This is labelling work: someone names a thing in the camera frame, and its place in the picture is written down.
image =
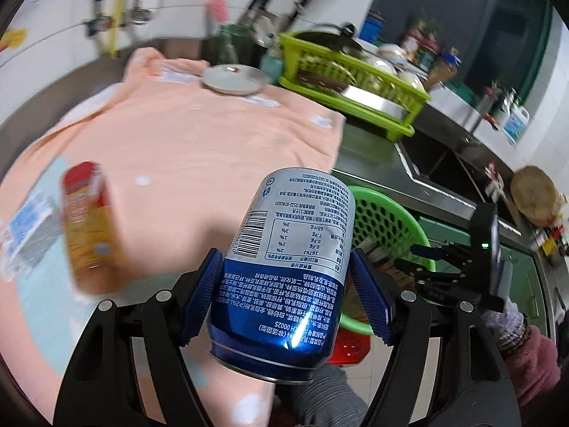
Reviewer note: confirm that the blue drink can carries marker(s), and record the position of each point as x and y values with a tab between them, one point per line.
284	267

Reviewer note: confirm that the fruit wall sticker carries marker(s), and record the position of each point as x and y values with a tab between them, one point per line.
13	38

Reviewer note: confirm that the teal soap bottle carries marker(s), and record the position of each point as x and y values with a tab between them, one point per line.
271	64

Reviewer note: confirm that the white blue detergent bottle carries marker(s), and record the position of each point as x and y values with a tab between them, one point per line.
518	122

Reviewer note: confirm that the person's right leg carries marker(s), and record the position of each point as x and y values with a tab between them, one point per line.
320	398

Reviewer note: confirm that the white plate with red print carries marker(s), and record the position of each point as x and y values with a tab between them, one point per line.
235	79

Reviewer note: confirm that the black pan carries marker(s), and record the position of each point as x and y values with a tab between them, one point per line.
329	38

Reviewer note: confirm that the person's right hand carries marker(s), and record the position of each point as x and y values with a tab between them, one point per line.
506	324

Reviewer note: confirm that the pink bottle brush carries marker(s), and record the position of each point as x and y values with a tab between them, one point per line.
218	9

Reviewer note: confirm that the blue lidded jar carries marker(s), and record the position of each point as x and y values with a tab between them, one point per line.
372	24

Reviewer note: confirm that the round wooden cutting board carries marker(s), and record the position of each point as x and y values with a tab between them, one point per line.
535	195

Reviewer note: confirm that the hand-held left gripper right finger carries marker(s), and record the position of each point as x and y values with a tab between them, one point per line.
371	298

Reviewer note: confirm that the person's right forearm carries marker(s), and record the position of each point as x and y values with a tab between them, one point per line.
533	369

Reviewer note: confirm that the peach towel with blue print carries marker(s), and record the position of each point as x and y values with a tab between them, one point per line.
200	142

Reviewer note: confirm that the steel sink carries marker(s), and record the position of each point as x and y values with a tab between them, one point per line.
435	155

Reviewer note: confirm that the green plastic mesh basket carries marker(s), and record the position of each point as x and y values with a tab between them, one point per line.
382	213

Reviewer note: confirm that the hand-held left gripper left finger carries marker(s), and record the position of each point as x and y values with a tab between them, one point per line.
200	298

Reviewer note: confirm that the green plastic dish rack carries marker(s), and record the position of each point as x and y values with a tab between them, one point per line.
355	84

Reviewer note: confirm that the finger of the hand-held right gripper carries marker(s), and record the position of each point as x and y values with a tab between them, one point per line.
435	287
444	255

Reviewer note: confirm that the white blue milk carton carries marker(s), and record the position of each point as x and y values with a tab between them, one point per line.
26	235

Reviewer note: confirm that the red plastic stool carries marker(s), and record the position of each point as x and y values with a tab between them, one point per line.
351	348

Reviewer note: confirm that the green glass jar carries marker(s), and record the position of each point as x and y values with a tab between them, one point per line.
226	44

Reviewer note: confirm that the yellow tea bottle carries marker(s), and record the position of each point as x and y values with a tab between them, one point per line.
89	227

